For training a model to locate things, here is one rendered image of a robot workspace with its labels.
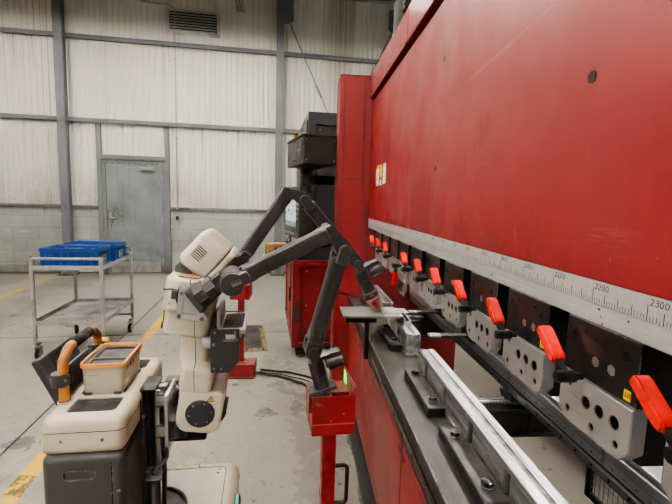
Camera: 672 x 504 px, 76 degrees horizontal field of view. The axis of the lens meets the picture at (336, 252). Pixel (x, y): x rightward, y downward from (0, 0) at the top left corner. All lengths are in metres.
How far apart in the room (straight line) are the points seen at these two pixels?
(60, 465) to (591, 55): 1.72
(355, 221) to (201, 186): 6.28
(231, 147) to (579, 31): 8.20
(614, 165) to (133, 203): 8.69
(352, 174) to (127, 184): 6.72
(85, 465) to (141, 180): 7.63
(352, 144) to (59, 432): 2.12
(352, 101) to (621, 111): 2.28
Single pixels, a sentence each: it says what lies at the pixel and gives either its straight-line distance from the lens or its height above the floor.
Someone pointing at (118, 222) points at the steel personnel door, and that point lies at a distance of 9.14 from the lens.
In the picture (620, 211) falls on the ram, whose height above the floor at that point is 1.50.
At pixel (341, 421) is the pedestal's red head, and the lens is 1.67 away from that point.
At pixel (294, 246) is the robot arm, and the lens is 1.42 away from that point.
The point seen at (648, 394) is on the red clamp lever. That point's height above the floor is 1.30.
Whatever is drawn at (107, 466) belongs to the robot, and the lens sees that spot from 1.69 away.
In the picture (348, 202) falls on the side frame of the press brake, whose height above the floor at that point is 1.50.
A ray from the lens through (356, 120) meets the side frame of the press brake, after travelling 2.85.
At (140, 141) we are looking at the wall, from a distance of 9.10.
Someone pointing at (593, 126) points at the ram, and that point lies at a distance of 0.76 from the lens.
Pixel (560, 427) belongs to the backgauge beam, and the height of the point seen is 0.92.
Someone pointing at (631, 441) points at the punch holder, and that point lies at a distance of 0.70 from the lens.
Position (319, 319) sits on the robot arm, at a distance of 1.51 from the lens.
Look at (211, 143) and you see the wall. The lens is 8.86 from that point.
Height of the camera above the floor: 1.51
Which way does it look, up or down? 7 degrees down
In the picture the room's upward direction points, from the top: 2 degrees clockwise
